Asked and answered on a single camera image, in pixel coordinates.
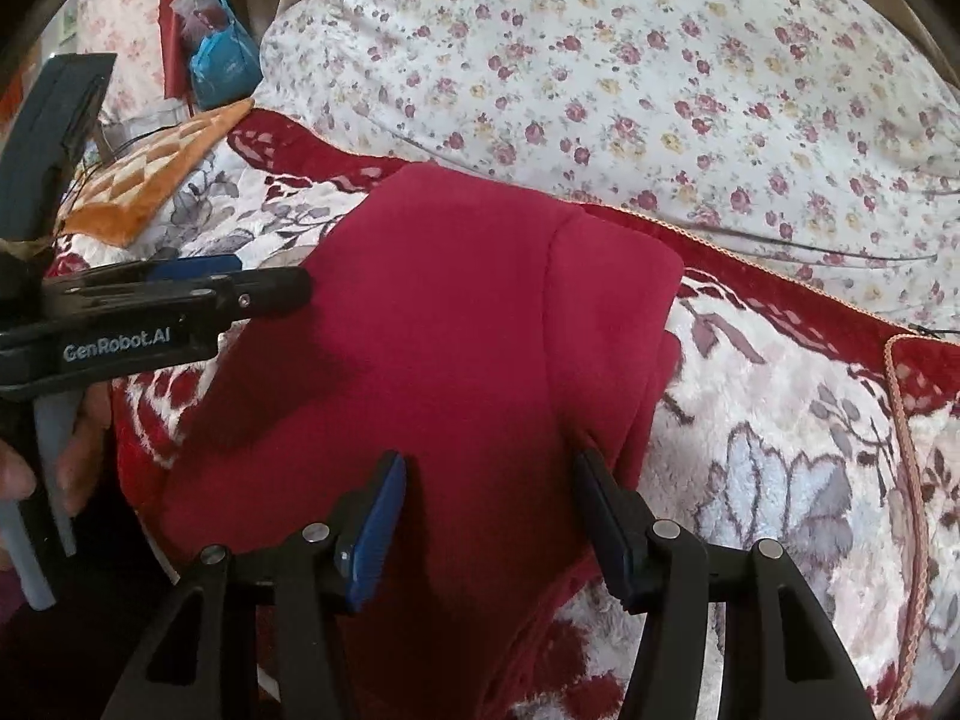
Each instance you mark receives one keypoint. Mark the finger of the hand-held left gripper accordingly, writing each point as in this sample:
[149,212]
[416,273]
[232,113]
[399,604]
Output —
[262,292]
[195,266]

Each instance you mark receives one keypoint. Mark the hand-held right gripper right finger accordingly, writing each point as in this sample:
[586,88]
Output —
[611,540]

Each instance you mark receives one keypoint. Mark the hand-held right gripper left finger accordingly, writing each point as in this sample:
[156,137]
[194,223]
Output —
[375,532]

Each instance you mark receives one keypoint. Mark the red garment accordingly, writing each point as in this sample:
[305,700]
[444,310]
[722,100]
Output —
[450,315]

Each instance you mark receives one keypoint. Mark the person's left hand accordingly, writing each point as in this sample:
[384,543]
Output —
[86,450]

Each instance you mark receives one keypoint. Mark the orange checkered cushion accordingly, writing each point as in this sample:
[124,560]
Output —
[142,195]

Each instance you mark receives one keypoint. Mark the red and white plush blanket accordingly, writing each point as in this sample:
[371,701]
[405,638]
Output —
[750,427]

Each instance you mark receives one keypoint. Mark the blue plastic bag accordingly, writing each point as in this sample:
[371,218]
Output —
[221,64]

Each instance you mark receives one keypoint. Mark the dark red furniture panel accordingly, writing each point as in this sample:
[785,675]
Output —
[171,30]

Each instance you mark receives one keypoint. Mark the pink floral cloth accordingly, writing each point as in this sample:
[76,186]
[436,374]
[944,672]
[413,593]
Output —
[127,37]

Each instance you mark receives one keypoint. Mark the clear plastic bag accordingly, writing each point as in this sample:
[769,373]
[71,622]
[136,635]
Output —
[196,11]

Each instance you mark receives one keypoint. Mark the white rose print quilt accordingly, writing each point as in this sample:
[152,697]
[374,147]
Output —
[600,52]

